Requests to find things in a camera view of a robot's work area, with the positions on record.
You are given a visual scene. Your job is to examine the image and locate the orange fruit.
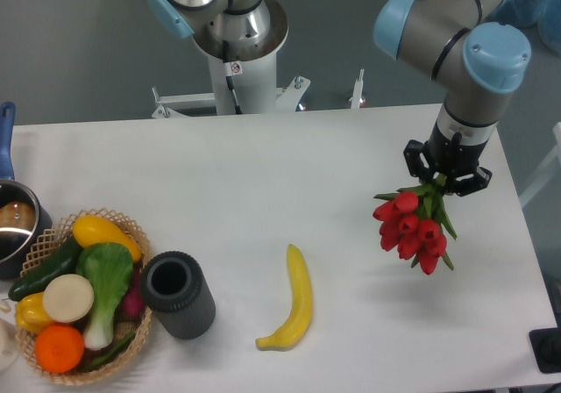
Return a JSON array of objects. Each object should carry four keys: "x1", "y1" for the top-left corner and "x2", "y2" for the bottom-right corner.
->
[{"x1": 34, "y1": 325, "x2": 85, "y2": 374}]

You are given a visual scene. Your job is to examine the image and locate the purple red radish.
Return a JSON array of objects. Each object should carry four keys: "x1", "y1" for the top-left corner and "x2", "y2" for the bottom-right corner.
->
[{"x1": 121, "y1": 269, "x2": 145, "y2": 318}]

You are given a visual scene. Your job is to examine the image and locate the dark grey ribbed vase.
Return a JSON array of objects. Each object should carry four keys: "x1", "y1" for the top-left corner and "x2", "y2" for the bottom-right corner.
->
[{"x1": 139, "y1": 251, "x2": 217, "y2": 339}]

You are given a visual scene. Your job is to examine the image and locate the white round radish slice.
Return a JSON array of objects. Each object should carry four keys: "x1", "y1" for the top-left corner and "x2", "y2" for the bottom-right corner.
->
[{"x1": 42, "y1": 274, "x2": 94, "y2": 324}]

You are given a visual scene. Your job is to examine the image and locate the black device at edge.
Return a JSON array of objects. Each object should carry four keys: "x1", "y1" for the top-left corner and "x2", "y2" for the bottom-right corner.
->
[{"x1": 529, "y1": 327, "x2": 560, "y2": 374}]

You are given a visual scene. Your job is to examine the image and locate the dark green bean pod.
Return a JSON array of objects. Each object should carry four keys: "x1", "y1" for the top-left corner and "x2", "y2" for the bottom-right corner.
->
[{"x1": 79, "y1": 332, "x2": 135, "y2": 373}]

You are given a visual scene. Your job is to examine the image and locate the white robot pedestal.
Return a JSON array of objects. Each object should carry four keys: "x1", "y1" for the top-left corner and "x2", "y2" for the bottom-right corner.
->
[{"x1": 151, "y1": 0, "x2": 367, "y2": 120}]

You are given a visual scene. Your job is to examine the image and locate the yellow banana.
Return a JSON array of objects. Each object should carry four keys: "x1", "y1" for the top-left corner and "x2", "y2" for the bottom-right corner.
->
[{"x1": 255, "y1": 244, "x2": 314, "y2": 351}]

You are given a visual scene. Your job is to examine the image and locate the green cucumber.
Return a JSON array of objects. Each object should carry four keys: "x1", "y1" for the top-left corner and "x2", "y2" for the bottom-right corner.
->
[{"x1": 8, "y1": 236, "x2": 83, "y2": 302}]

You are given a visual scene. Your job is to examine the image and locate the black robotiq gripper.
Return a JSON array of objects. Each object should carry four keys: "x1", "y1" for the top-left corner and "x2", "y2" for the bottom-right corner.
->
[{"x1": 403, "y1": 122, "x2": 493, "y2": 197}]

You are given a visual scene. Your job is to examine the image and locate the blue plastic bag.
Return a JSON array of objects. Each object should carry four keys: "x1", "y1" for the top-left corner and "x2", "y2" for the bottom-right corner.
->
[{"x1": 489, "y1": 0, "x2": 560, "y2": 56}]

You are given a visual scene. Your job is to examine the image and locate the yellow bell pepper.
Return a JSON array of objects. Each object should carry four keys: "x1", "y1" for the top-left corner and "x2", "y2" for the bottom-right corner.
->
[{"x1": 16, "y1": 292, "x2": 54, "y2": 334}]

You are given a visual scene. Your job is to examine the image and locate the white garlic piece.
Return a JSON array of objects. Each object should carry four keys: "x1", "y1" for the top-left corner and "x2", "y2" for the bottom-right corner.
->
[{"x1": 0, "y1": 299, "x2": 11, "y2": 313}]

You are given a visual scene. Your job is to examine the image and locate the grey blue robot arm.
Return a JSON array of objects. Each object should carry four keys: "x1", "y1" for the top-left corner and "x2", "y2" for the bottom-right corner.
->
[{"x1": 146, "y1": 0, "x2": 531, "y2": 196}]

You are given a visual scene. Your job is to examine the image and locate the woven wicker basket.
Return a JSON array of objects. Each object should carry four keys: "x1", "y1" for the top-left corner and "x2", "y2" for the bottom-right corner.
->
[{"x1": 16, "y1": 208, "x2": 153, "y2": 386}]

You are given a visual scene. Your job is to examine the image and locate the white frame at right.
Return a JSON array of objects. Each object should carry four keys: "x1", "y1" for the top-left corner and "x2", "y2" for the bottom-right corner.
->
[{"x1": 519, "y1": 122, "x2": 560, "y2": 208}]

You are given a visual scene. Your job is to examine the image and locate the blue handled saucepan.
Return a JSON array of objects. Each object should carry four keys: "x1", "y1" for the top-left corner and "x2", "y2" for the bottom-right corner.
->
[{"x1": 1, "y1": 102, "x2": 52, "y2": 281}]

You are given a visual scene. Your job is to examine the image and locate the yellow squash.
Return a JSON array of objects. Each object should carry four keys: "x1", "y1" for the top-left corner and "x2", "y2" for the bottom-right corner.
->
[{"x1": 72, "y1": 215, "x2": 142, "y2": 263}]

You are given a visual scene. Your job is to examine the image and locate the red tulip bouquet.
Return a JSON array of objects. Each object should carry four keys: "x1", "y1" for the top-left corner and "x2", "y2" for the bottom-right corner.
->
[{"x1": 373, "y1": 175, "x2": 457, "y2": 275}]

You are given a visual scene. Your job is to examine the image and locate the green bok choy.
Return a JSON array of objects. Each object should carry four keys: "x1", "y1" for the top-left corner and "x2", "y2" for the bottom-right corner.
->
[{"x1": 76, "y1": 242, "x2": 133, "y2": 351}]

